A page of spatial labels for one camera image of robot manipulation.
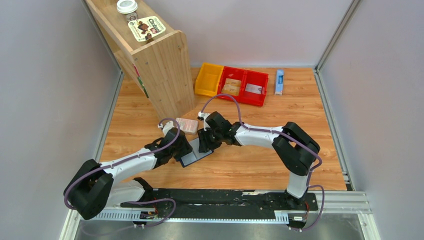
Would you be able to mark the red patterned tissue pack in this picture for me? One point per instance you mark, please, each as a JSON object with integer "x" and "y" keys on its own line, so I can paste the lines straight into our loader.
{"x": 188, "y": 126}

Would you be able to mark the tan cards in bin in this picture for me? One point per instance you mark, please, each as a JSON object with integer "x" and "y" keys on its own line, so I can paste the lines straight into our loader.
{"x": 231, "y": 87}

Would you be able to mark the red plastic bin right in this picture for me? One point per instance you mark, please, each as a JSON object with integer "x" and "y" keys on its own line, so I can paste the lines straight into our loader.
{"x": 258, "y": 78}

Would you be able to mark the Chobani yogurt lid pack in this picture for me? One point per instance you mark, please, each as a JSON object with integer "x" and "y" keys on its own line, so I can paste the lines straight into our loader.
{"x": 146, "y": 28}

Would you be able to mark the silver card in bin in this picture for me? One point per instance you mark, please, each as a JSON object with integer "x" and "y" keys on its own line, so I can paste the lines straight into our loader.
{"x": 253, "y": 88}

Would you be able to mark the yellow plastic bin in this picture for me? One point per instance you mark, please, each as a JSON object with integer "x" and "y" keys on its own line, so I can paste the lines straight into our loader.
{"x": 208, "y": 79}

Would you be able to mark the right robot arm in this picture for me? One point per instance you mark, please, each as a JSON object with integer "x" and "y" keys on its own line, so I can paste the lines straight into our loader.
{"x": 296, "y": 149}

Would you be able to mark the wooden shelf unit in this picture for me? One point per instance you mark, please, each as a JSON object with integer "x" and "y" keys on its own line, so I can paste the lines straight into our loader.
{"x": 159, "y": 66}

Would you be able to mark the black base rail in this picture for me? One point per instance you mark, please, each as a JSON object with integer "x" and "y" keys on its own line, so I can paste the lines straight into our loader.
{"x": 228, "y": 205}

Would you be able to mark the navy blue card holder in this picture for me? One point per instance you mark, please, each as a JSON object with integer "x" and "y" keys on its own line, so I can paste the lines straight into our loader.
{"x": 195, "y": 155}

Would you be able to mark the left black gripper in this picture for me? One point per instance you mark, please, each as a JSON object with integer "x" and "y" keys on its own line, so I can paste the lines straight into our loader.
{"x": 186, "y": 148}

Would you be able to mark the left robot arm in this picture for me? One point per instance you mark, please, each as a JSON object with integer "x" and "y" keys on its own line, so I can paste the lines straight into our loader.
{"x": 89, "y": 190}

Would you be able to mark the blue white toothpaste box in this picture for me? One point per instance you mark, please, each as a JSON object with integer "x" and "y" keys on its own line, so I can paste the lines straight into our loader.
{"x": 279, "y": 82}

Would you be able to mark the red plastic bin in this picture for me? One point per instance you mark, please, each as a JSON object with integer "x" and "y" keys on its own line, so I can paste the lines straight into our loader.
{"x": 231, "y": 72}
{"x": 258, "y": 78}

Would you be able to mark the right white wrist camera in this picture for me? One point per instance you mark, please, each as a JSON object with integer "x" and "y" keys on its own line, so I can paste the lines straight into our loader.
{"x": 202, "y": 116}

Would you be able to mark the red plastic bin left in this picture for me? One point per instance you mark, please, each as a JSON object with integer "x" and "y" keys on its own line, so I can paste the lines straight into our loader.
{"x": 231, "y": 72}

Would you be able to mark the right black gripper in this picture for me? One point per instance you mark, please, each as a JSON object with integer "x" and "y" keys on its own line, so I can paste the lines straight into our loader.
{"x": 204, "y": 144}

